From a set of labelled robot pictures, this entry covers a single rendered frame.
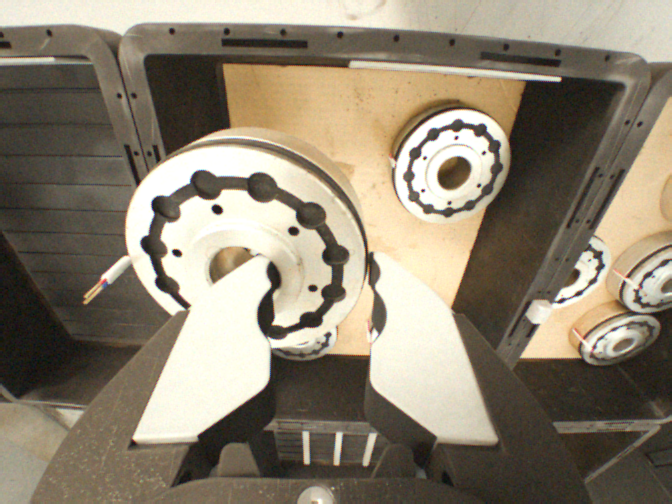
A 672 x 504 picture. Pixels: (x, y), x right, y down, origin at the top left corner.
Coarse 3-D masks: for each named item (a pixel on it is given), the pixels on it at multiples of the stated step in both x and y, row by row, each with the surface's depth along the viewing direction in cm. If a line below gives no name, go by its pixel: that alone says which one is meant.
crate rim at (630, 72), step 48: (144, 48) 14; (192, 48) 14; (240, 48) 14; (288, 48) 14; (336, 48) 14; (384, 48) 14; (432, 48) 14; (480, 48) 14; (528, 48) 14; (576, 48) 14; (144, 96) 15; (624, 96) 15; (144, 144) 17; (576, 192) 18; (528, 288) 23
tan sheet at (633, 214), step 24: (648, 144) 26; (648, 168) 27; (624, 192) 28; (648, 192) 28; (624, 216) 30; (648, 216) 30; (624, 240) 31; (600, 288) 35; (552, 312) 38; (576, 312) 38; (552, 336) 40
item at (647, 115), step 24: (648, 96) 15; (648, 120) 16; (624, 144) 16; (624, 168) 17; (600, 192) 18; (600, 216) 19; (576, 240) 20; (552, 288) 23; (528, 336) 26; (504, 360) 28
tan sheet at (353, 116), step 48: (240, 96) 24; (288, 96) 24; (336, 96) 24; (384, 96) 24; (432, 96) 24; (480, 96) 24; (336, 144) 26; (384, 144) 26; (384, 192) 29; (384, 240) 32; (432, 240) 32; (432, 288) 36
